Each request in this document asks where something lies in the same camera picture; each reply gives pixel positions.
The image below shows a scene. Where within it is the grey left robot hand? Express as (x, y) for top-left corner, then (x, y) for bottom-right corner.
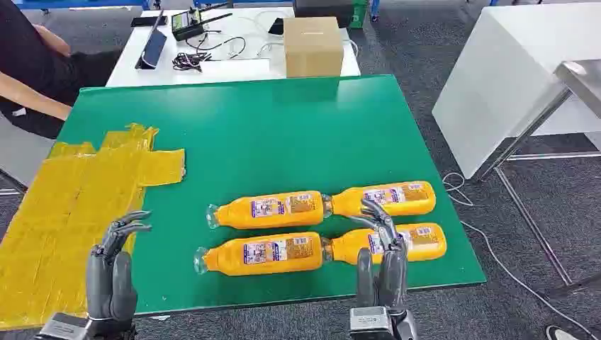
(86, 210), (153, 322)

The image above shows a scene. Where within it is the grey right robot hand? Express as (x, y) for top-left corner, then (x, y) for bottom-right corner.
(349, 198), (410, 310)

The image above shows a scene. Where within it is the orange drink bottle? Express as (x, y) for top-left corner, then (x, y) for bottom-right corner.
(193, 232), (330, 277)
(328, 181), (437, 218)
(206, 191), (332, 231)
(322, 222), (448, 266)

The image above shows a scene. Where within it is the yellow taped sheet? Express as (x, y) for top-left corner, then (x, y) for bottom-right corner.
(0, 123), (187, 332)

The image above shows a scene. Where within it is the black and white shoe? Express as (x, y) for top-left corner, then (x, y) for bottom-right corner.
(545, 324), (584, 340)

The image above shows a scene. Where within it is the green table mat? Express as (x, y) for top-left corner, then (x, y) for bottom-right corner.
(56, 74), (488, 316)

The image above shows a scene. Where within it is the white desk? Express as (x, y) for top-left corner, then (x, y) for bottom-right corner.
(431, 1), (601, 181)

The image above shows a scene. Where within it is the person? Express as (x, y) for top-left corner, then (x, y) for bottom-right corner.
(0, 0), (124, 141)

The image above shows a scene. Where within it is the dark tablet on stand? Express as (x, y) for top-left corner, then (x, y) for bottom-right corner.
(135, 10), (168, 71)

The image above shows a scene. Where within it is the brown cardboard box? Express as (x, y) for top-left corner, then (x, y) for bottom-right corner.
(283, 16), (345, 79)

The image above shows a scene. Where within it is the white table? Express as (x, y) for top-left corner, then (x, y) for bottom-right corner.
(106, 6), (362, 89)

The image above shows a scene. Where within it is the black phone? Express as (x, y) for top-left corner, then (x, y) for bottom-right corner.
(130, 15), (169, 28)

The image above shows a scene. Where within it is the green container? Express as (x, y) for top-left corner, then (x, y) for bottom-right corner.
(349, 0), (371, 29)

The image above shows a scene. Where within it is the black radio device with antennas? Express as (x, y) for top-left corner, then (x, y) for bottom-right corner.
(170, 1), (235, 43)

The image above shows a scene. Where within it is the steel table with legs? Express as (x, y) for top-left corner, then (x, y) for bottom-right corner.
(473, 59), (601, 298)

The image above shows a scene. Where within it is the black case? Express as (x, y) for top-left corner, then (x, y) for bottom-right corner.
(293, 0), (356, 29)

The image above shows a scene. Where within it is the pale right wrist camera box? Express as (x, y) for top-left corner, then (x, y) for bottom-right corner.
(349, 307), (394, 340)

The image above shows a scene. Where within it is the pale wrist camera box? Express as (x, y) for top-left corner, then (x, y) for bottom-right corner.
(349, 307), (394, 340)
(34, 312), (91, 340)

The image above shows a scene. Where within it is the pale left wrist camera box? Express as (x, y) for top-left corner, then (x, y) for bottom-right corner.
(34, 312), (91, 340)

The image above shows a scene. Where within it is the white floor cable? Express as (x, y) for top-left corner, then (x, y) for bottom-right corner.
(441, 171), (601, 340)

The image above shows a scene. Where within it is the black coiled cable bundle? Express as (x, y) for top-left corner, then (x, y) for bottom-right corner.
(172, 51), (213, 73)

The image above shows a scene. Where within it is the thin black cable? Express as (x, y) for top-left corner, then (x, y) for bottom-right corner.
(185, 30), (247, 60)

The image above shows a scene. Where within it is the white cable on table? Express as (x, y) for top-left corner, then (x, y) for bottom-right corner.
(228, 11), (360, 60)

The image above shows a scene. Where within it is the blue frame bar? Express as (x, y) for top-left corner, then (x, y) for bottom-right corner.
(13, 0), (152, 11)

